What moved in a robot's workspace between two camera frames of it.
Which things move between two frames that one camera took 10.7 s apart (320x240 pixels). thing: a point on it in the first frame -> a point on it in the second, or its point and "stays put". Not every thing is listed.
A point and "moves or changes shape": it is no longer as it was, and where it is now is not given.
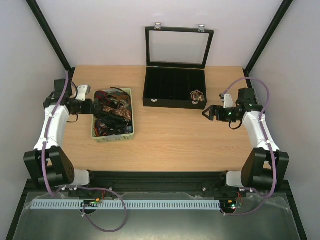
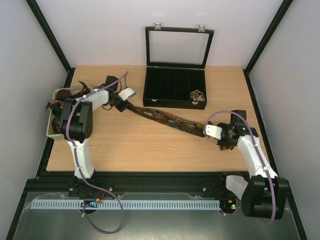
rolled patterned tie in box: [197, 95] stays put
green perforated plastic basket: [113, 120] moves or changes shape
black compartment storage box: [176, 60] stays put
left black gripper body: [86, 110] -> [120, 107]
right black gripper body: [217, 113] -> [223, 143]
